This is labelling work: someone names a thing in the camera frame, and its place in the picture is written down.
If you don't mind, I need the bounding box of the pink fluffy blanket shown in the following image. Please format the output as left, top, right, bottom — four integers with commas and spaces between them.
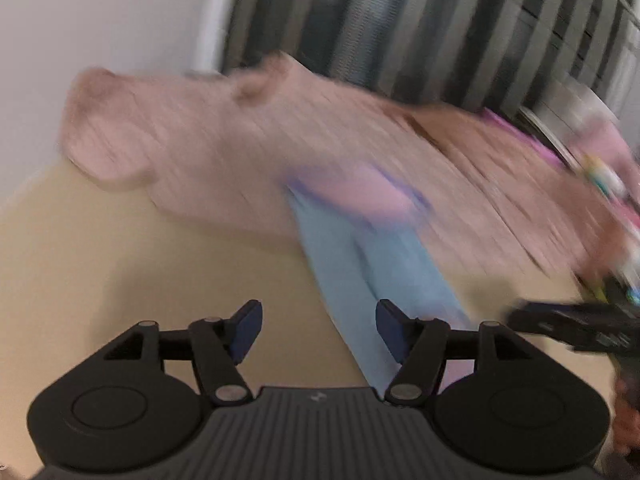
60, 52, 640, 288

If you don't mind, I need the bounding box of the person's right hand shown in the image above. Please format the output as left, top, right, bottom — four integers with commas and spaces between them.
612, 374, 640, 456

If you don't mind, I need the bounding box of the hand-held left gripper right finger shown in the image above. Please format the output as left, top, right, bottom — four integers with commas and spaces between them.
376, 299, 533, 406

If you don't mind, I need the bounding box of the white metal railing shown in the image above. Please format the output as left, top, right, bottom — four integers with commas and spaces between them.
220, 0, 640, 128

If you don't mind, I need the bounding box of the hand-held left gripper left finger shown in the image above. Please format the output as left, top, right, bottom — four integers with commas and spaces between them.
103, 300, 263, 406

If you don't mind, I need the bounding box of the magenta flat item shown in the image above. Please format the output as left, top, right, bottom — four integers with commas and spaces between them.
479, 109, 568, 168

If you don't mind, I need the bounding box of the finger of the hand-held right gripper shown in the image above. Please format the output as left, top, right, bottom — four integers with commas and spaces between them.
507, 300, 640, 357

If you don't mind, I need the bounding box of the pink mesh garment purple trim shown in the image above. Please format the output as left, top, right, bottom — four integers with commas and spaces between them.
282, 162, 473, 396

